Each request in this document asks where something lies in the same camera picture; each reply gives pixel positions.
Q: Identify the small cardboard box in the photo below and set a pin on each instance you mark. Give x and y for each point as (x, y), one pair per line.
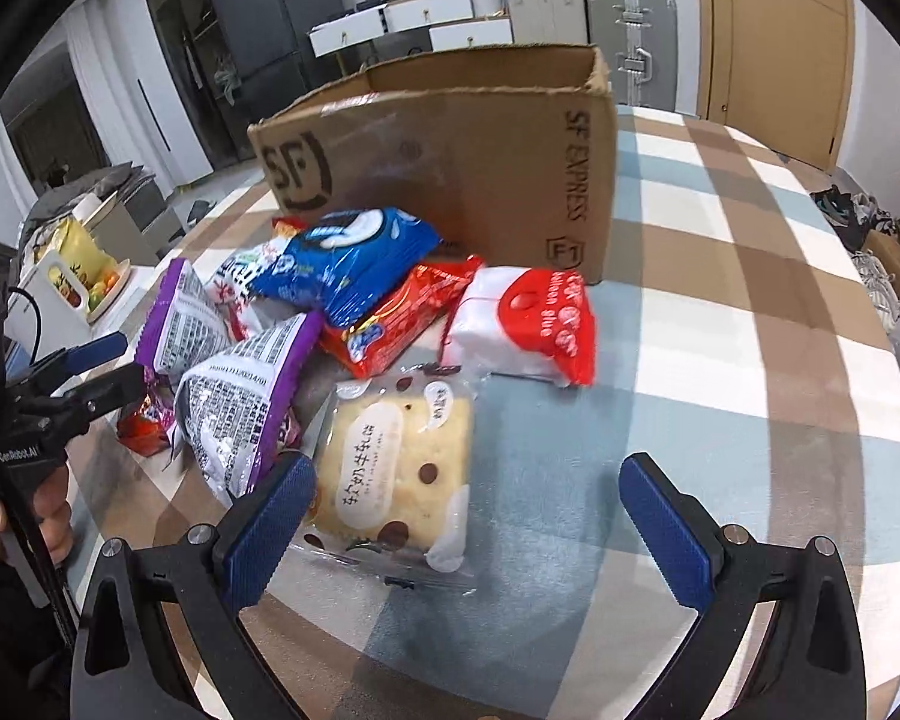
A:
(896, 262)

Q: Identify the yellow bag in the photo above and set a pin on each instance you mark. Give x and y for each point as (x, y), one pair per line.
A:
(79, 251)

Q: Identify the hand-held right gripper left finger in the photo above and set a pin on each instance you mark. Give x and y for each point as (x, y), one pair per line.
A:
(266, 532)

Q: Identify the white striped sneaker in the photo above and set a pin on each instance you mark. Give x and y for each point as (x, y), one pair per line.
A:
(877, 289)

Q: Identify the dark glass cabinet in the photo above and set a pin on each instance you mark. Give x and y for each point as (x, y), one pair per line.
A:
(172, 37)

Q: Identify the grey slippers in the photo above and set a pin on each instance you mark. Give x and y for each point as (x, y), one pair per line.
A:
(199, 214)

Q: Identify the person's left hand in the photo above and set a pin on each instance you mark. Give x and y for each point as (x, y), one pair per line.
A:
(49, 517)

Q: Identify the wooden door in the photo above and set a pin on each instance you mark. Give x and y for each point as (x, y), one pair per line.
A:
(780, 37)

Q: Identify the dark grey refrigerator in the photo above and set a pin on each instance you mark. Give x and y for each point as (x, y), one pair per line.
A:
(262, 30)

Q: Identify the white and orange snack packet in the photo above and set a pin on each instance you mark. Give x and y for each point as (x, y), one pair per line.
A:
(244, 277)

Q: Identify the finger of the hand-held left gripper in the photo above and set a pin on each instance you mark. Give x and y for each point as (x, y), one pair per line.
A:
(101, 349)
(112, 390)

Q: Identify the yellow cake bread packet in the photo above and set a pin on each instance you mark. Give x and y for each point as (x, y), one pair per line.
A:
(397, 457)

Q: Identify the brown cardboard box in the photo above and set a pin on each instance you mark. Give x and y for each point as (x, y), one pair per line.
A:
(457, 157)

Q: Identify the beige suitcase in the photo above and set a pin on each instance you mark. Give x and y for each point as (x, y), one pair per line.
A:
(544, 7)

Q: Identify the black shoe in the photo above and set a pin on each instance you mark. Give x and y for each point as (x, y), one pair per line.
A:
(844, 214)

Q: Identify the small red snack packet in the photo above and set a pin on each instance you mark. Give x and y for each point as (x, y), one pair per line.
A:
(142, 427)

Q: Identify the silver suitcase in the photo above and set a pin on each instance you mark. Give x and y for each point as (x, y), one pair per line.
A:
(634, 30)

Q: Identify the white drawer cabinet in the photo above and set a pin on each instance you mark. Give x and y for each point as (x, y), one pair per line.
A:
(420, 11)

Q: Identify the red cookie packet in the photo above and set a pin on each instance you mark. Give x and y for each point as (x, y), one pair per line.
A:
(409, 307)

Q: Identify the white and red snack packet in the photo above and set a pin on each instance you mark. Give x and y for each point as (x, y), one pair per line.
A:
(517, 330)

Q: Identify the blue cookie packet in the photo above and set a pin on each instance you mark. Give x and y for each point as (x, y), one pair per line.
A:
(345, 262)

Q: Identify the purple snack packet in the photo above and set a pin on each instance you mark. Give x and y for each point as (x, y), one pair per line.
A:
(240, 405)
(184, 315)

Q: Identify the grey storage box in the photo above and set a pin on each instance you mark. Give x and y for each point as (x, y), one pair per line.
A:
(139, 217)

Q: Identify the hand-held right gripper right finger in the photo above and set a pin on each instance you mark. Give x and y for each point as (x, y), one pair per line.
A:
(667, 532)

